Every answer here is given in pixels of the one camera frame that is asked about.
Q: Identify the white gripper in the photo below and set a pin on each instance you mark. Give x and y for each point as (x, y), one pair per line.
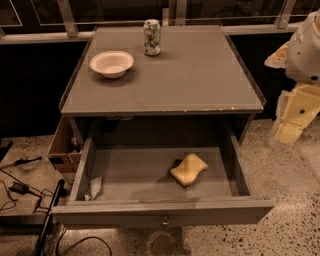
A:
(304, 55)

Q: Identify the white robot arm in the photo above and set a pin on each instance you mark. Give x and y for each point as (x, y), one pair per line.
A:
(300, 57)

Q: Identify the grey open top drawer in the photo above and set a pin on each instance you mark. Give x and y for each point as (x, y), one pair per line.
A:
(138, 190)

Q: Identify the yellow sponge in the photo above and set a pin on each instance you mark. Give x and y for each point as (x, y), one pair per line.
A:
(189, 169)

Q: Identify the black power adapter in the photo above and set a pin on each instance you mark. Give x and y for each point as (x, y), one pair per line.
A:
(19, 188)

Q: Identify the black tool on floor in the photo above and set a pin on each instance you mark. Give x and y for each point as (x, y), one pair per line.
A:
(20, 162)

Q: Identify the grey cabinet with counter top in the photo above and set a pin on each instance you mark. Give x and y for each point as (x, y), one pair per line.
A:
(197, 72)

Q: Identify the metal railing frame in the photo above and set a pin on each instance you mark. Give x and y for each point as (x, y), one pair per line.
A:
(51, 20)

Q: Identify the black pole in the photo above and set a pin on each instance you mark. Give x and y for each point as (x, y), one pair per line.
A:
(39, 246)

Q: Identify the printed drink can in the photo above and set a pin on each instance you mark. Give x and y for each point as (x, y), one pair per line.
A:
(152, 35)

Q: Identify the metal drawer knob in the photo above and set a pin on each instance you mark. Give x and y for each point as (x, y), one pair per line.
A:
(165, 223)

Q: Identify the brown cardboard box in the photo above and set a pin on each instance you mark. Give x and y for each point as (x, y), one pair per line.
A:
(61, 154)

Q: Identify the white bowl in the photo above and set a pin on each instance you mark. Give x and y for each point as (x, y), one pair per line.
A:
(112, 64)

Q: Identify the crumpled white paper scrap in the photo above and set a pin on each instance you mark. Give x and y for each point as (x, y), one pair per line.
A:
(94, 189)

